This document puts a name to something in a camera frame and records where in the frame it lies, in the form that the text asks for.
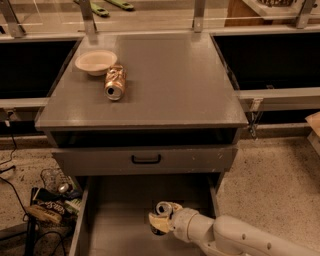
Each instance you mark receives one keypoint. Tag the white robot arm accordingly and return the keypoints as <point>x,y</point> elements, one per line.
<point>222,236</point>

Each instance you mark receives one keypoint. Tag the open middle drawer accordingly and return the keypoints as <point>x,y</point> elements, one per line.
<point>117,211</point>

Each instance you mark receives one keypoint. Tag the dark chip bag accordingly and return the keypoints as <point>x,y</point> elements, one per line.
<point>64,204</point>

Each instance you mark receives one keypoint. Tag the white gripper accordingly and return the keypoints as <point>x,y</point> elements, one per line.
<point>180,221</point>

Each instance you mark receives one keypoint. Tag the top drawer with black handle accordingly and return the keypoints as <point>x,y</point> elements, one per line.
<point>144,160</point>

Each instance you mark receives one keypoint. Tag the green tool left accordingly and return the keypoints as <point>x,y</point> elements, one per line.
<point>96,9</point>

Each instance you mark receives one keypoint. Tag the green tool right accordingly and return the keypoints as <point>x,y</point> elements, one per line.
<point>122,4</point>

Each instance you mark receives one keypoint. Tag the grey drawer cabinet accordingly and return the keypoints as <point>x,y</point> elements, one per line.
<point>177,94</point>

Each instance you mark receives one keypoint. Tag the green tool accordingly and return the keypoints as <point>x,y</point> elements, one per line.
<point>122,4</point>
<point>96,9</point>

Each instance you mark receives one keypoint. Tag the blue pepsi can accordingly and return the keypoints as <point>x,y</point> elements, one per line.
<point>163,207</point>

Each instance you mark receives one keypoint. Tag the crushed orange soda can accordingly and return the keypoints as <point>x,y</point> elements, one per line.
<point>115,82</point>

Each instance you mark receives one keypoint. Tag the clear plastic bottle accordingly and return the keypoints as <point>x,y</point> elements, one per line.
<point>55,181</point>

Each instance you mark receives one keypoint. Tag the metal bracket clamp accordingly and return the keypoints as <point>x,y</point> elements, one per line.
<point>254,115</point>

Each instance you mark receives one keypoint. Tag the wooden brush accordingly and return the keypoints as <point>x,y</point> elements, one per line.
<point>44,214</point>

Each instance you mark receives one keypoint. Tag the white bowl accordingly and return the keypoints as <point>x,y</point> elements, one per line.
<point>97,62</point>

